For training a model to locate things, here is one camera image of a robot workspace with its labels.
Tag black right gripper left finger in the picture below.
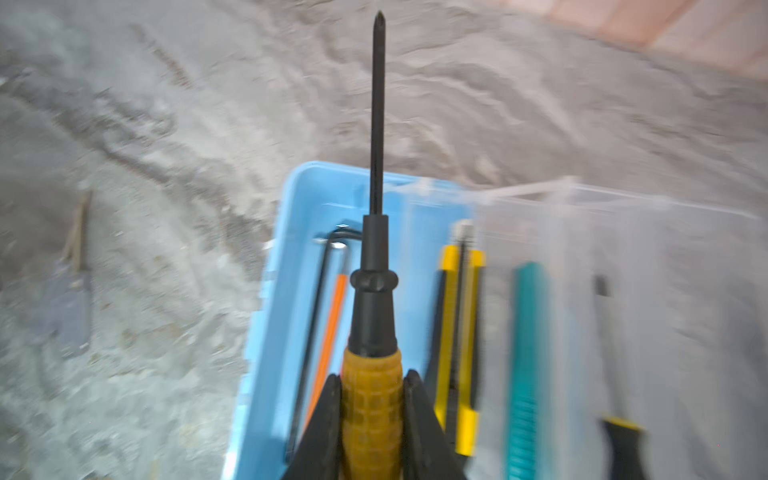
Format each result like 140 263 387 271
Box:
282 374 342 480

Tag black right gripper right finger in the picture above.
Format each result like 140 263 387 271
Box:
402 369 466 480

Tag orange handled screwdriver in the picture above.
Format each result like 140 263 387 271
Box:
303 240 348 428

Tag yellow black utility knife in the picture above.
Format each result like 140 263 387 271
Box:
424 219 486 468

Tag blue clear-lid tool box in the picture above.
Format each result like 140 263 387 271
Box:
222 162 767 479

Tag yellow black screwdriver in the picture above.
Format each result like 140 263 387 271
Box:
593 274 647 480

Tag teal handled tool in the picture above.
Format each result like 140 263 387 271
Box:
504 262 543 479

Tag black hex key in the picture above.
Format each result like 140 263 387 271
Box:
284 224 361 463

